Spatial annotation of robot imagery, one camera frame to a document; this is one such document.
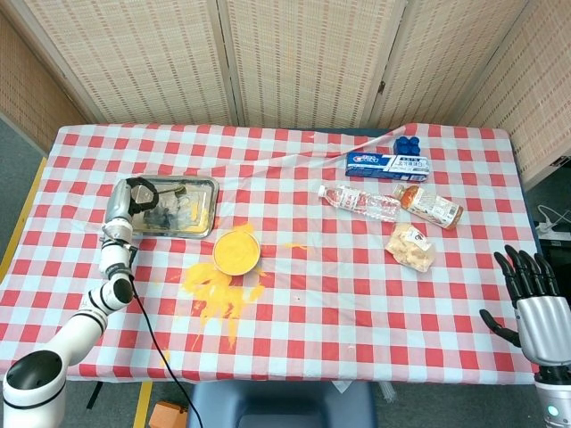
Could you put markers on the black spoon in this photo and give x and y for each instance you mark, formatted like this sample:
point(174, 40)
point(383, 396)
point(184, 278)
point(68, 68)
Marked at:
point(178, 191)

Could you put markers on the stainless steel tray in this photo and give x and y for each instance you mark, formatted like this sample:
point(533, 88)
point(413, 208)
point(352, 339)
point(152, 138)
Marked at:
point(196, 218)

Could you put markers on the spilled yellow powder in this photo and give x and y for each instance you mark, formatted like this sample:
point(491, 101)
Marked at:
point(214, 290)

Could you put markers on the bamboo folding screen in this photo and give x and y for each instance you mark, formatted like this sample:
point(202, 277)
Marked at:
point(303, 58)

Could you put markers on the orange box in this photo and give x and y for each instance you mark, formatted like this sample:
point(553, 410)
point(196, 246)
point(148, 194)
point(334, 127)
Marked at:
point(167, 417)

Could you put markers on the red white checked tablecloth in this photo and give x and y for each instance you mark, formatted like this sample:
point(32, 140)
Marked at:
point(334, 303)

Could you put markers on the clear bag of snacks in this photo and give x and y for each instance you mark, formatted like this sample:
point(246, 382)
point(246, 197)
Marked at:
point(410, 247)

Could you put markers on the off-white bowl of yellow powder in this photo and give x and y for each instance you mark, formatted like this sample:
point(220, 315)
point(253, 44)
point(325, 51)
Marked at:
point(236, 253)

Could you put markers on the metal screen hinge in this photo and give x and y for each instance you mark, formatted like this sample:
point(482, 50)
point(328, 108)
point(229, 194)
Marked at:
point(381, 87)

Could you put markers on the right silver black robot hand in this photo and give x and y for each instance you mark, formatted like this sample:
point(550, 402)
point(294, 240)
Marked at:
point(546, 330)

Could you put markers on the orange tea drink bottle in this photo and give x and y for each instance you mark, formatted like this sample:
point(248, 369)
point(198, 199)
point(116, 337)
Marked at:
point(430, 207)

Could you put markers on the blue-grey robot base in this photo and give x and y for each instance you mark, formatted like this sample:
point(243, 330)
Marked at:
point(281, 405)

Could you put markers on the blue bottle caps pack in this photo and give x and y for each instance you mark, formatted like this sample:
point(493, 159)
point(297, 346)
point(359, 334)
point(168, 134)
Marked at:
point(407, 145)

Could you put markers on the clear plastic water bottle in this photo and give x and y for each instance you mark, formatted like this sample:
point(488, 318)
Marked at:
point(361, 203)

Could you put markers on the black box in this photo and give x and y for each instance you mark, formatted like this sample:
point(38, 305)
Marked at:
point(557, 258)

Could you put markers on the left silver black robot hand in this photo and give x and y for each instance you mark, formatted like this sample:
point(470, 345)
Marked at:
point(119, 200)

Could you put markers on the white power strip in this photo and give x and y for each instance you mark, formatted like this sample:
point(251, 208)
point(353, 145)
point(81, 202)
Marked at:
point(546, 225)

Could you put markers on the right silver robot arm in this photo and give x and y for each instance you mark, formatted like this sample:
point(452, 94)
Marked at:
point(555, 397)

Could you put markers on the blue toothpaste box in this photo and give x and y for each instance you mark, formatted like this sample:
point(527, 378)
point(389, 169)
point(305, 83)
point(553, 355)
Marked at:
point(386, 167)

